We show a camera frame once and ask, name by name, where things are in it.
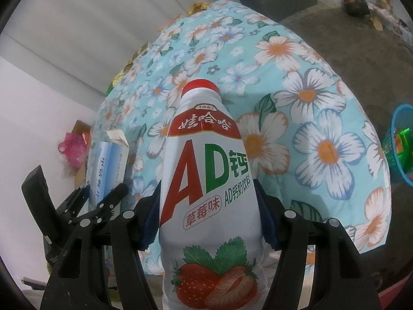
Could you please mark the black box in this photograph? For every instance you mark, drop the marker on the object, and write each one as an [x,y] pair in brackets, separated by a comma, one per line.
[355,6]

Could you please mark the blue mesh wastebasket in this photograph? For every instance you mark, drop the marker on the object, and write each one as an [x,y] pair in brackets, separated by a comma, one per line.
[397,171]

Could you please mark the grey white curtain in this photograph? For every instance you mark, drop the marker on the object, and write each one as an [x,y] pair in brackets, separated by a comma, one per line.
[80,22]

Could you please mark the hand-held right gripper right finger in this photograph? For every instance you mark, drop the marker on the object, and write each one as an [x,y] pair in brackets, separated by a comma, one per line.
[268,221]

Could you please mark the white milk drink bottle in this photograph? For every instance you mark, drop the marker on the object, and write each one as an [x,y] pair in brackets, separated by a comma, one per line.
[209,200]

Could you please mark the green snack wrapper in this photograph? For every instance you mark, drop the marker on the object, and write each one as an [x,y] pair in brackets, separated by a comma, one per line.
[403,142]

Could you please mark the gold foil packet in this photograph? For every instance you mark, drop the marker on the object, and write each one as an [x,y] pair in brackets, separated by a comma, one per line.
[198,6]

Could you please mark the pile of bags and paper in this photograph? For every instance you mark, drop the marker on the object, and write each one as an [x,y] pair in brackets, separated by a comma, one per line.
[390,19]

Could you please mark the blue and white carton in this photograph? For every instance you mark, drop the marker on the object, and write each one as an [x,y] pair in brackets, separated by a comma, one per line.
[108,164]

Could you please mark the pink plastic bag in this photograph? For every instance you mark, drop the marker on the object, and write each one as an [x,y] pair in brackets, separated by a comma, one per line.
[72,148]

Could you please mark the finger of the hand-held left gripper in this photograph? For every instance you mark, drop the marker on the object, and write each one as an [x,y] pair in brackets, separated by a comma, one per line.
[106,200]
[72,203]

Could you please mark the green snack packet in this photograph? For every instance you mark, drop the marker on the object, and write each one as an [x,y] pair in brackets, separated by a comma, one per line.
[117,77]

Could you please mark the brown cardboard box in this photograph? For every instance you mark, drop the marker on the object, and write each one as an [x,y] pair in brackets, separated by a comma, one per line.
[82,129]

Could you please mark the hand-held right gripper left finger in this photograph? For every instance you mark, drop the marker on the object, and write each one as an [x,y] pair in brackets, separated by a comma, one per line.
[150,224]

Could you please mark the floral light blue blanket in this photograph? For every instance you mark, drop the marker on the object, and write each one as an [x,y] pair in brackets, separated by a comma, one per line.
[290,103]

